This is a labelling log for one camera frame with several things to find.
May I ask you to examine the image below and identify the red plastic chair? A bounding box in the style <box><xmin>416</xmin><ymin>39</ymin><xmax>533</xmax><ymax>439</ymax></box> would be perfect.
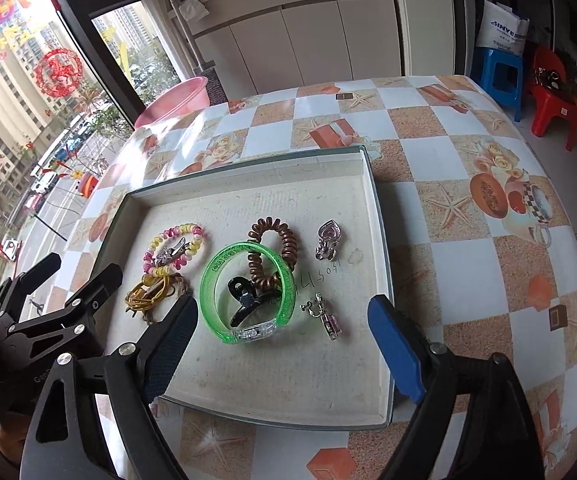
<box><xmin>527</xmin><ymin>46</ymin><xmax>577</xmax><ymax>151</ymax></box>

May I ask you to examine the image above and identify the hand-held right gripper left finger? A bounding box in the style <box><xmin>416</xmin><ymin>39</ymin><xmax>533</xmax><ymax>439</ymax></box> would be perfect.
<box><xmin>18</xmin><ymin>292</ymin><xmax>199</xmax><ymax>480</ymax></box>

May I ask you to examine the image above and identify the yellow cord hair tie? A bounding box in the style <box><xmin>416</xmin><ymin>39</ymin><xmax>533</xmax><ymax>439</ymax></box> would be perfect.
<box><xmin>126</xmin><ymin>272</ymin><xmax>176</xmax><ymax>312</ymax></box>

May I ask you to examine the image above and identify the brown spiral hair tie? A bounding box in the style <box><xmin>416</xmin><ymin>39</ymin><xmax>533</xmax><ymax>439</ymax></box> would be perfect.
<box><xmin>247</xmin><ymin>217</ymin><xmax>299</xmax><ymax>293</ymax></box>

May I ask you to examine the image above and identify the pink plastic basin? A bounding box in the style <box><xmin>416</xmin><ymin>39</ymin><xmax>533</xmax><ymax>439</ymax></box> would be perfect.
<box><xmin>133</xmin><ymin>76</ymin><xmax>209</xmax><ymax>130</ymax></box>

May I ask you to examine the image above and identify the shallow grey cardboard tray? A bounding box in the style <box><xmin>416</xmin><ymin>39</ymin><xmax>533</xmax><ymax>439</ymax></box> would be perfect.
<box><xmin>71</xmin><ymin>145</ymin><xmax>396</xmax><ymax>431</ymax></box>

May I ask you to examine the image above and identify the black claw hair clip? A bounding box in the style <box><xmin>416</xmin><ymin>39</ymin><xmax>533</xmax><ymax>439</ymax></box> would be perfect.
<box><xmin>226</xmin><ymin>276</ymin><xmax>264</xmax><ymax>328</ymax></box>

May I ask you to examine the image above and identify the blue plastic stool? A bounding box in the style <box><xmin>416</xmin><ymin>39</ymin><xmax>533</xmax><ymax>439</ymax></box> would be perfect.
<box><xmin>469</xmin><ymin>47</ymin><xmax>525</xmax><ymax>122</ymax></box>

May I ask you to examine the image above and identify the dark item on chair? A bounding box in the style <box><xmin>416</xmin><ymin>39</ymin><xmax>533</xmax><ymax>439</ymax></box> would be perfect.
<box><xmin>535</xmin><ymin>65</ymin><xmax>561</xmax><ymax>88</ymax></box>

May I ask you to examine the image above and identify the silver heart earring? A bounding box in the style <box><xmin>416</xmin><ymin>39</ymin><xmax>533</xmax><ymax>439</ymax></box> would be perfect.
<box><xmin>315</xmin><ymin>218</ymin><xmax>344</xmax><ymax>261</ymax></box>

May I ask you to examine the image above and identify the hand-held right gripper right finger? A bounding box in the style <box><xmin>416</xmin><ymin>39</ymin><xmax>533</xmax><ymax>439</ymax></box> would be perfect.
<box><xmin>367</xmin><ymin>294</ymin><xmax>546</xmax><ymax>480</ymax></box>

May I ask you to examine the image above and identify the brown braided hair tie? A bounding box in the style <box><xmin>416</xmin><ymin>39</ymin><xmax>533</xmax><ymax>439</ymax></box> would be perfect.
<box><xmin>138</xmin><ymin>272</ymin><xmax>192</xmax><ymax>323</ymax></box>

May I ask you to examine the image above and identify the silver rhinestone hair clip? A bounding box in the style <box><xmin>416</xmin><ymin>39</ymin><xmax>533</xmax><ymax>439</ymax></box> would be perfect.
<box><xmin>154</xmin><ymin>237</ymin><xmax>192</xmax><ymax>266</ymax></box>

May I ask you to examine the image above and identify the pink yellow spiral hair tie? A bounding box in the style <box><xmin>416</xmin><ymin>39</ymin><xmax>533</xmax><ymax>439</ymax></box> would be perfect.
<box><xmin>142</xmin><ymin>222</ymin><xmax>206</xmax><ymax>278</ymax></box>

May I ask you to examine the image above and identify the white rag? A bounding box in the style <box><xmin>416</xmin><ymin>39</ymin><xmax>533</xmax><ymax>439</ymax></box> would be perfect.
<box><xmin>178</xmin><ymin>0</ymin><xmax>208</xmax><ymax>22</ymax></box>

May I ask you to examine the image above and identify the black window frame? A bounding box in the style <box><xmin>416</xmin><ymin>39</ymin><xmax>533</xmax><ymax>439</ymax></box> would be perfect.
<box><xmin>43</xmin><ymin>0</ymin><xmax>179</xmax><ymax>126</ymax></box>

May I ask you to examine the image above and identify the white mop pole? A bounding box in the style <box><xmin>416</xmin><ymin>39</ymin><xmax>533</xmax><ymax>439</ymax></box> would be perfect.
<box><xmin>161</xmin><ymin>0</ymin><xmax>204</xmax><ymax>71</ymax></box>

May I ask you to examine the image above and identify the white cabinet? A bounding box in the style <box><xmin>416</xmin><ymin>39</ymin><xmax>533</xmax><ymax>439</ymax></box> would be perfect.
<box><xmin>168</xmin><ymin>0</ymin><xmax>404</xmax><ymax>106</ymax></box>

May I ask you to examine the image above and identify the orange lantern window sticker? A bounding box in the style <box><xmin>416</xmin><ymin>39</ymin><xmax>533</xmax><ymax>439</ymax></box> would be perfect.
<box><xmin>76</xmin><ymin>172</ymin><xmax>100</xmax><ymax>198</ymax></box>

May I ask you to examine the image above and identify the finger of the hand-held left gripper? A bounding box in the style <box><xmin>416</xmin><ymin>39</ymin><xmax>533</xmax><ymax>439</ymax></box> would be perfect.
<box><xmin>0</xmin><ymin>254</ymin><xmax>63</xmax><ymax>332</ymax></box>
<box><xmin>3</xmin><ymin>264</ymin><xmax>123</xmax><ymax>372</ymax></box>

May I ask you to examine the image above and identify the white printed bag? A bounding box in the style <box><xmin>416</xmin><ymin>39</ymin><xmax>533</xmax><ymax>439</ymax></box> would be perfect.
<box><xmin>475</xmin><ymin>0</ymin><xmax>530</xmax><ymax>58</ymax></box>

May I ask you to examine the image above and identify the pink silver clip earring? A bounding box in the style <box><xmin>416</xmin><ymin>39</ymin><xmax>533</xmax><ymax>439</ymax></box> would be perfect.
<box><xmin>304</xmin><ymin>292</ymin><xmax>343</xmax><ymax>342</ymax></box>

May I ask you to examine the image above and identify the green translucent bangle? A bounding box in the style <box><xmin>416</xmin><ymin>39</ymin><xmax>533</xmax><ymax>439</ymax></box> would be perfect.
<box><xmin>199</xmin><ymin>241</ymin><xmax>295</xmax><ymax>347</ymax></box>

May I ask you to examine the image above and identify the red horse window decal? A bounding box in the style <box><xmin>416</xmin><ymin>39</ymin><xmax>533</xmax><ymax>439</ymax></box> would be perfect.
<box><xmin>35</xmin><ymin>48</ymin><xmax>84</xmax><ymax>97</ymax></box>

